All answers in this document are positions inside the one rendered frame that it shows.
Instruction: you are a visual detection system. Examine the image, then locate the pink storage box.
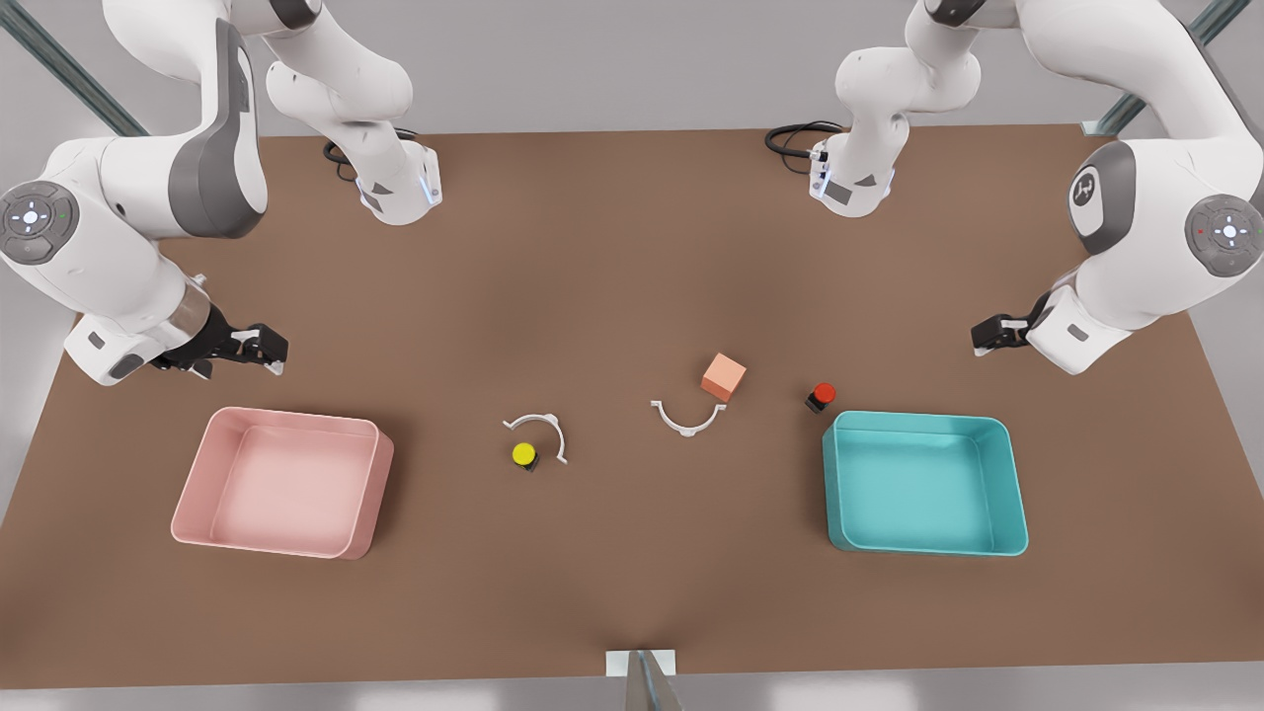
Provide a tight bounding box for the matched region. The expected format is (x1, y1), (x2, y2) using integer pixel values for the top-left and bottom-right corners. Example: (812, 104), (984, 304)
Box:
(171, 406), (396, 562)

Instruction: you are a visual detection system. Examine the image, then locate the blue storage box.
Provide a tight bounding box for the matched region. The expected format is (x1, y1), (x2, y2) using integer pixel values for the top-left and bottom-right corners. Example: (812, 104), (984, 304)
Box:
(822, 410), (1031, 558)

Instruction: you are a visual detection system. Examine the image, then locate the orange cube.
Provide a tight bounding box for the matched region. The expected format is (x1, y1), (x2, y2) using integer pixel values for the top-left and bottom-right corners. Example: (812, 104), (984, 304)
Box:
(700, 352), (749, 404)

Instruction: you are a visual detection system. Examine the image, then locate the white curved clip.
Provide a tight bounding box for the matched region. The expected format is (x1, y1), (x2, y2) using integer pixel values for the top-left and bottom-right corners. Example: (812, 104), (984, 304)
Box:
(649, 397), (729, 438)
(502, 412), (570, 466)

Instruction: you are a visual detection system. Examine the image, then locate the black cable loop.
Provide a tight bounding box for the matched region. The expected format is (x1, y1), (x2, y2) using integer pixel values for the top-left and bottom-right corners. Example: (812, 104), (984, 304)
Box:
(323, 127), (422, 185)
(764, 119), (847, 180)

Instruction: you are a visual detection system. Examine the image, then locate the silver frame post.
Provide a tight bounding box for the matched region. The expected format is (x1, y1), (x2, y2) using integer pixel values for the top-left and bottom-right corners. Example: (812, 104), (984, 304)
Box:
(0, 0), (151, 138)
(1080, 0), (1253, 137)
(603, 648), (685, 711)

